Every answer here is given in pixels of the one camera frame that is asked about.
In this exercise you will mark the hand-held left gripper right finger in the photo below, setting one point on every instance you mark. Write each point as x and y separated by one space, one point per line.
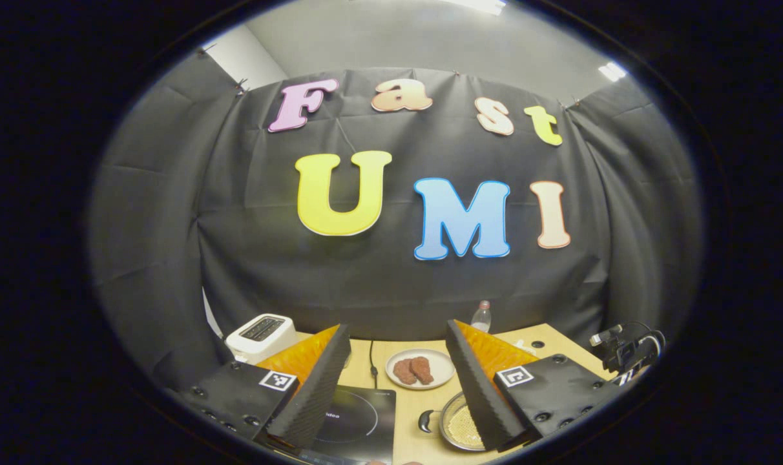
479 394

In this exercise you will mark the white toaster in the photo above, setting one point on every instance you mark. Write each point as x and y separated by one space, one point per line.
259 336

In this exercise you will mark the brown meat piece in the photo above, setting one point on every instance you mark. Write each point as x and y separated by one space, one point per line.
422 369
403 372

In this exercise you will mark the black induction cooktop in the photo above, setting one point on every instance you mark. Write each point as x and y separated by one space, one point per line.
359 420

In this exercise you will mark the clear bottle with red label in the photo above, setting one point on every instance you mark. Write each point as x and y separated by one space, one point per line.
481 318

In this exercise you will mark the pile of yellow soybeans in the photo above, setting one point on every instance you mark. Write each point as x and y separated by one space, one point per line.
461 427

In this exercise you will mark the ceiling light panel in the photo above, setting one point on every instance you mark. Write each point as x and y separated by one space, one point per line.
612 71

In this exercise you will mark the black backdrop cloth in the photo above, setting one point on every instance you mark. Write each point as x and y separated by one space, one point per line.
378 290

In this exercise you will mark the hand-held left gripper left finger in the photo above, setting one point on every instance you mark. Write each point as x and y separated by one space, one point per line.
317 387

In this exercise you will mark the white round plate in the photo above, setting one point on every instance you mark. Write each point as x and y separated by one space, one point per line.
440 365

